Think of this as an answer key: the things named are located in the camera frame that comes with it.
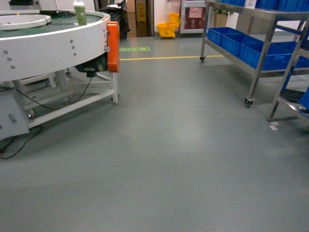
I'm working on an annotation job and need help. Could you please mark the steel shelf cart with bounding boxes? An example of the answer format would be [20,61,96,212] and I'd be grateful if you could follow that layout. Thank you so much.
[200,0,309,108]

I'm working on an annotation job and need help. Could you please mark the orange control box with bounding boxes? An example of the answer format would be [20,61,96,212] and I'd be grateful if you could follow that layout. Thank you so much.
[107,21,120,73]

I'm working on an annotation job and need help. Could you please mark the white round conveyor machine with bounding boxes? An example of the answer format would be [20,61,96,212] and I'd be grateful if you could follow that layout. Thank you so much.
[0,10,119,140]

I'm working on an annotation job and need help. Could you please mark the steel rack frame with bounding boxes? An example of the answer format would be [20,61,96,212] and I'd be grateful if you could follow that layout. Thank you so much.
[267,26,309,124]

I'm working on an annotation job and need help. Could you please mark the yellow mop bucket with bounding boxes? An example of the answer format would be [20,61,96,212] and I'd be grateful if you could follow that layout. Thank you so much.
[157,13,181,38]

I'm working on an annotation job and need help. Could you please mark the green cup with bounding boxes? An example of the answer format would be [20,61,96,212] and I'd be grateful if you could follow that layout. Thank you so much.
[73,0,87,26]

